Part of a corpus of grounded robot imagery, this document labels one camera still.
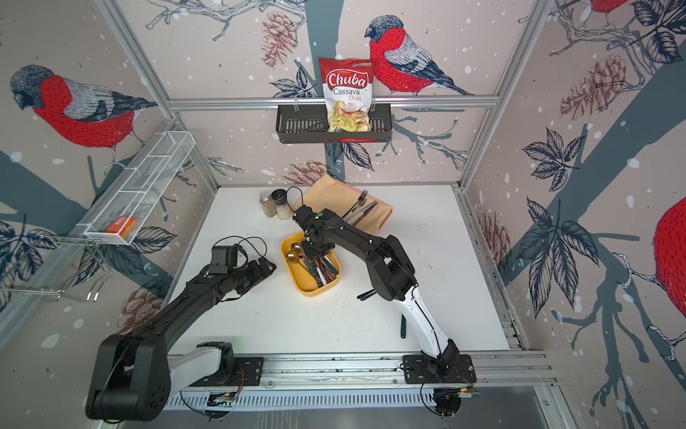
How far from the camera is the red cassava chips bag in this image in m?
0.83

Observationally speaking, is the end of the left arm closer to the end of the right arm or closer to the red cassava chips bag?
the end of the right arm

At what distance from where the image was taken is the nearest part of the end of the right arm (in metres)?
0.68

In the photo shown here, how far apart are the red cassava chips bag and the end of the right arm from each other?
0.32 metres
